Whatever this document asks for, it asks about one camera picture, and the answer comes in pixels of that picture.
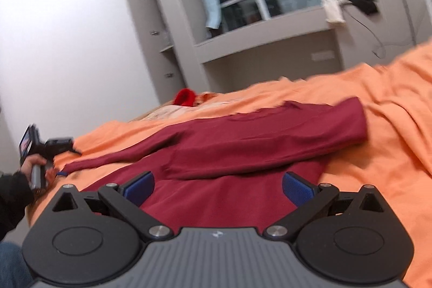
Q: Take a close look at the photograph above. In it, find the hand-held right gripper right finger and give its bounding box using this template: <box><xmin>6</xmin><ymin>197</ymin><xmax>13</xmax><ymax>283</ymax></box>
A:
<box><xmin>263</xmin><ymin>171</ymin><xmax>386</xmax><ymax>241</ymax></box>

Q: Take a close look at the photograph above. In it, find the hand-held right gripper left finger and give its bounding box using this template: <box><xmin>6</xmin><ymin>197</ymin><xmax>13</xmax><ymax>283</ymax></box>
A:
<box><xmin>50</xmin><ymin>171</ymin><xmax>174</xmax><ymax>242</ymax></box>

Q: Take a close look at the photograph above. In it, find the maroon knit sweater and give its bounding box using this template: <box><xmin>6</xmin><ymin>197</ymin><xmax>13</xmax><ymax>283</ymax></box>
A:
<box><xmin>62</xmin><ymin>97</ymin><xmax>369</xmax><ymax>239</ymax></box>

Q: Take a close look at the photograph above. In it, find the person's left forearm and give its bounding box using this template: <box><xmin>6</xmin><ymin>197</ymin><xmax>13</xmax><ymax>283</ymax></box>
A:
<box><xmin>0</xmin><ymin>171</ymin><xmax>35</xmax><ymax>241</ymax></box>

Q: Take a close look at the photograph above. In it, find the person's left hand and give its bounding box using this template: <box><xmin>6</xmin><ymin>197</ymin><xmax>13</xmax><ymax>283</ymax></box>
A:
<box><xmin>20</xmin><ymin>155</ymin><xmax>59</xmax><ymax>189</ymax></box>

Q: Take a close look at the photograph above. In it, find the pale patterned quilt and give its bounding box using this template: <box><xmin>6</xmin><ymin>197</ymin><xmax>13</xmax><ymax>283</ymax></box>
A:
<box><xmin>129</xmin><ymin>96</ymin><xmax>217</xmax><ymax>122</ymax></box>

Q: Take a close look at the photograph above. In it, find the red plush item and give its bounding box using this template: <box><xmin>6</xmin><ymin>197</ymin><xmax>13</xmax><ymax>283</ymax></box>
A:
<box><xmin>173</xmin><ymin>88</ymin><xmax>198</xmax><ymax>107</ymax></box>

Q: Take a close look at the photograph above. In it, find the orange blanket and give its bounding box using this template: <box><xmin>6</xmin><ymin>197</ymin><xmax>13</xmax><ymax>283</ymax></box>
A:
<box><xmin>25</xmin><ymin>41</ymin><xmax>432</xmax><ymax>288</ymax></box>

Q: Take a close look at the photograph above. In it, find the person's leg in jeans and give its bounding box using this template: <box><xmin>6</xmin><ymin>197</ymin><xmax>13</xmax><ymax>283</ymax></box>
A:
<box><xmin>0</xmin><ymin>242</ymin><xmax>33</xmax><ymax>288</ymax></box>

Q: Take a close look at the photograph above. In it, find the small orange cloth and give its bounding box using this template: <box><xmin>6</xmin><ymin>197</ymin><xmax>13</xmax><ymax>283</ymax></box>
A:
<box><xmin>195</xmin><ymin>91</ymin><xmax>218</xmax><ymax>104</ymax></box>

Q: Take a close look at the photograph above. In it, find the grey cabinet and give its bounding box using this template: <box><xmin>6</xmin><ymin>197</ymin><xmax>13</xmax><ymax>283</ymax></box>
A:
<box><xmin>123</xmin><ymin>0</ymin><xmax>187</xmax><ymax>104</ymax></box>

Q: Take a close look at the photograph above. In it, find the grey window alcove shelf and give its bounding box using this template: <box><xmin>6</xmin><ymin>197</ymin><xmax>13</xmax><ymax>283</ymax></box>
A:
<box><xmin>193</xmin><ymin>4</ymin><xmax>345</xmax><ymax>93</ymax></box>

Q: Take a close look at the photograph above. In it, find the white garment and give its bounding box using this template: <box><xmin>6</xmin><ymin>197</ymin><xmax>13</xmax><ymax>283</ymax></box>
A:
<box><xmin>320</xmin><ymin>0</ymin><xmax>367</xmax><ymax>24</ymax></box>

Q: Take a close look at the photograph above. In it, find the black garment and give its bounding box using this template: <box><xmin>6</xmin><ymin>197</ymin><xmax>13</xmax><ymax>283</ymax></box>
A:
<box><xmin>349</xmin><ymin>0</ymin><xmax>378</xmax><ymax>16</ymax></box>

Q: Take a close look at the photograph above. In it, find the white wall socket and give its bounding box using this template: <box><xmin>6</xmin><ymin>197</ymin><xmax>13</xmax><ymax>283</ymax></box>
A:
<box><xmin>311</xmin><ymin>51</ymin><xmax>337</xmax><ymax>62</ymax></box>

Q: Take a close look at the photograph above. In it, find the black cable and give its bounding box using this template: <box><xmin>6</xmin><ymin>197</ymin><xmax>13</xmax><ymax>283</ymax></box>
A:
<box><xmin>347</xmin><ymin>13</ymin><xmax>420</xmax><ymax>60</ymax></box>

